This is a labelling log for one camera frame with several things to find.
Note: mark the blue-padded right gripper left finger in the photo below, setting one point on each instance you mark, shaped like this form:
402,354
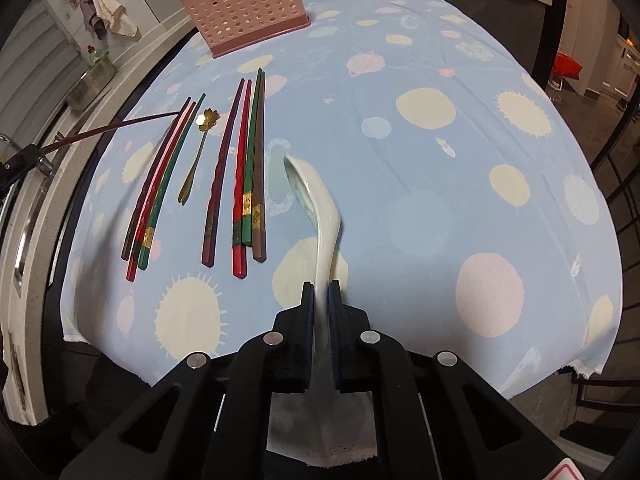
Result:
295,351

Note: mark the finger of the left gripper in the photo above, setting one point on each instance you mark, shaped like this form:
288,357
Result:
19,165

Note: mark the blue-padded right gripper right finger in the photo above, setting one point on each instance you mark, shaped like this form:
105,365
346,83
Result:
346,324

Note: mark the dark brown chopstick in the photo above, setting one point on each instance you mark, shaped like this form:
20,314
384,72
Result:
98,131

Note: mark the brown chopstick group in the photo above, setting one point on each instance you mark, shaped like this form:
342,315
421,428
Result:
258,214

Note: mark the red chopstick group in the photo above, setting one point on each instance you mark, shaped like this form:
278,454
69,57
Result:
239,265
152,199

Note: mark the white ceramic soup spoon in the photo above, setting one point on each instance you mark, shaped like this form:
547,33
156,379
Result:
319,205

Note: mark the chrome kitchen faucet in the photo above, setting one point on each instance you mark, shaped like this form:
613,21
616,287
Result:
43,165

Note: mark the steel colander bowl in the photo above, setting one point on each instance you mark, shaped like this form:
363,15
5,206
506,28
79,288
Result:
90,84

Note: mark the green dish soap bottle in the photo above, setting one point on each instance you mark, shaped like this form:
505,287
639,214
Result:
96,55

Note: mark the purple hanging cloth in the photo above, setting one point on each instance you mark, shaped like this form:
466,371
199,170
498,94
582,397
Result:
93,23

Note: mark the beige hanging towel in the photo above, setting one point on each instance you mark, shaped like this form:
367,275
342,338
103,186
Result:
116,18

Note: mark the blue patterned tablecloth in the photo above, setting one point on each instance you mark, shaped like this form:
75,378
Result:
471,220

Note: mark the gold flower spoon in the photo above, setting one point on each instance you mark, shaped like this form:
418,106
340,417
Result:
205,122

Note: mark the pink perforated utensil holder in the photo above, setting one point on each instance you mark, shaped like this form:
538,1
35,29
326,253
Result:
230,25

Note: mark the red bag on floor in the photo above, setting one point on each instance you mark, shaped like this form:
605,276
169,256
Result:
565,67

